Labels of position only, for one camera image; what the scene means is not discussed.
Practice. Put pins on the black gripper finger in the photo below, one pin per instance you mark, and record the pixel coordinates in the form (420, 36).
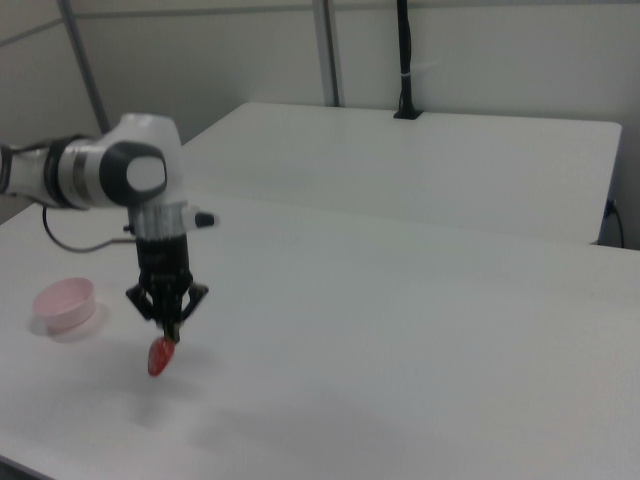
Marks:
(195, 297)
(142, 302)

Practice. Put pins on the grey metal partition post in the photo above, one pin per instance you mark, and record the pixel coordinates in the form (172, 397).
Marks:
(85, 65)
(327, 50)

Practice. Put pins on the white side table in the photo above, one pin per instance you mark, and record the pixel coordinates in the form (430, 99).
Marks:
(400, 165)

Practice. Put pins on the red strawberry with green stem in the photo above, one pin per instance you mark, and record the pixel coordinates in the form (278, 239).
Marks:
(160, 357)

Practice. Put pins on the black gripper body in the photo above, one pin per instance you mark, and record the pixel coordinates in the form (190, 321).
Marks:
(162, 260)

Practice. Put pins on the pink plastic bowl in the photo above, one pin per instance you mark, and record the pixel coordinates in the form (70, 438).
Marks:
(70, 312)

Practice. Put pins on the black camera pole with base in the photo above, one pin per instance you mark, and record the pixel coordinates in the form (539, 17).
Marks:
(405, 50)

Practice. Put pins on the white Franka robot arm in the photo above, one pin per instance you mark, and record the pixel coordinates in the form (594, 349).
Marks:
(145, 150)

